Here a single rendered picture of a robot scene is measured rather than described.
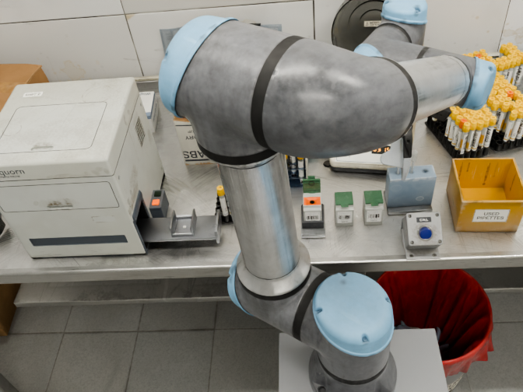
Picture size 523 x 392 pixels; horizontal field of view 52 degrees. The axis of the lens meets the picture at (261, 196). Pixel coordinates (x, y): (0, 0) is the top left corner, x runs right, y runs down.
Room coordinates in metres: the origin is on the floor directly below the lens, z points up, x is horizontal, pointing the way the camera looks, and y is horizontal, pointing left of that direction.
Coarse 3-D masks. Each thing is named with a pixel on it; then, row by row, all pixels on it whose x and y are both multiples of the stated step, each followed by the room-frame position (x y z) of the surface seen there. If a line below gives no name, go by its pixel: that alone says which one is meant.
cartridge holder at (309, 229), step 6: (324, 210) 0.82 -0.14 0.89; (324, 216) 0.80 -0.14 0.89; (306, 222) 0.78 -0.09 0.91; (312, 222) 0.77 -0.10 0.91; (318, 222) 0.77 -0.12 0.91; (324, 222) 0.79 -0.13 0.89; (306, 228) 0.78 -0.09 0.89; (312, 228) 0.77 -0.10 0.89; (318, 228) 0.77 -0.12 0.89; (324, 228) 0.77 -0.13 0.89; (306, 234) 0.76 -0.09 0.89; (312, 234) 0.76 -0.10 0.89; (318, 234) 0.75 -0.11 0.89; (324, 234) 0.75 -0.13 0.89
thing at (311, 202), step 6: (306, 198) 0.81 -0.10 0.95; (312, 198) 0.81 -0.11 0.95; (318, 198) 0.80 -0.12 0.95; (306, 204) 0.79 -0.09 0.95; (312, 204) 0.79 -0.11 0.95; (318, 204) 0.79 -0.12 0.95; (306, 210) 0.78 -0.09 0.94; (312, 210) 0.78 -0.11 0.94; (318, 210) 0.78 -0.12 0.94; (306, 216) 0.78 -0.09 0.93; (312, 216) 0.78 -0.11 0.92; (318, 216) 0.78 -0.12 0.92
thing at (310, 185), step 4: (308, 176) 0.83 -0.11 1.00; (312, 176) 0.83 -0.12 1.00; (304, 180) 0.83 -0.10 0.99; (308, 180) 0.83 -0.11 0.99; (312, 180) 0.83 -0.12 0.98; (316, 180) 0.83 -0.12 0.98; (320, 180) 0.83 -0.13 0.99; (304, 184) 0.83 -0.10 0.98; (308, 184) 0.83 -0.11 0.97; (312, 184) 0.83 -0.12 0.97; (316, 184) 0.83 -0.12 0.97; (320, 184) 0.82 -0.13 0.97; (304, 188) 0.83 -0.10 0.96; (308, 188) 0.83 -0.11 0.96; (312, 188) 0.83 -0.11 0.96; (316, 188) 0.82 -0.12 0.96; (320, 188) 0.82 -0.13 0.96; (304, 192) 0.83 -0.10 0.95; (308, 192) 0.83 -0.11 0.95; (312, 192) 0.82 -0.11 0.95; (316, 192) 0.82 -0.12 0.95; (320, 192) 0.82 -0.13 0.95
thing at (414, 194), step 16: (400, 176) 0.82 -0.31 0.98; (416, 176) 0.81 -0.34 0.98; (432, 176) 0.80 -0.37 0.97; (384, 192) 0.85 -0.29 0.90; (400, 192) 0.80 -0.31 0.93; (416, 192) 0.80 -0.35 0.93; (432, 192) 0.80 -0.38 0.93; (400, 208) 0.80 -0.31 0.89; (416, 208) 0.79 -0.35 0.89; (432, 208) 0.79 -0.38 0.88
